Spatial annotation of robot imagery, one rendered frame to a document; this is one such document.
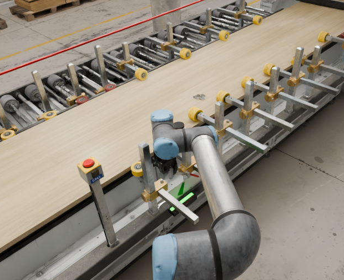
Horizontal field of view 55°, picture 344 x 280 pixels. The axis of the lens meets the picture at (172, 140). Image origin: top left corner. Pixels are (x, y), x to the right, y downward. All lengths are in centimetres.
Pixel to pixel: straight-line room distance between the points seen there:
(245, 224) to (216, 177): 21
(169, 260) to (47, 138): 148
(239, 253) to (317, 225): 198
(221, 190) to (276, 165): 219
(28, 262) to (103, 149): 66
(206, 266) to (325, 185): 235
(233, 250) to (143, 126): 135
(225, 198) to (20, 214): 108
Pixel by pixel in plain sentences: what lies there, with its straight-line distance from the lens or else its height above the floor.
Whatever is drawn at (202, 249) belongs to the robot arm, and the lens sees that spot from 73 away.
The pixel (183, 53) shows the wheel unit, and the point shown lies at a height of 96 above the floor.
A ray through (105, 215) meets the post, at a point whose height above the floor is 93.
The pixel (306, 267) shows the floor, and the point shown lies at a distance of 248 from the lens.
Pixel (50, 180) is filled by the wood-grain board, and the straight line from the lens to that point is 178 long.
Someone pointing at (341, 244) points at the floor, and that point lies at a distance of 266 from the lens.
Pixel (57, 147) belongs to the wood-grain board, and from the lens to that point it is 198.
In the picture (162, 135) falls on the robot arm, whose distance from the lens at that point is 120.
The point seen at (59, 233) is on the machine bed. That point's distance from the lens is 175.
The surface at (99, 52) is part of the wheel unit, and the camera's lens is 245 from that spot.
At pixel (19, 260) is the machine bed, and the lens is 174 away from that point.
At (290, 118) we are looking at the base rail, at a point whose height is 67.
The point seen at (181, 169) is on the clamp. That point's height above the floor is 87.
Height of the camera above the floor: 207
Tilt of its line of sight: 39 degrees down
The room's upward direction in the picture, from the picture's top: 5 degrees counter-clockwise
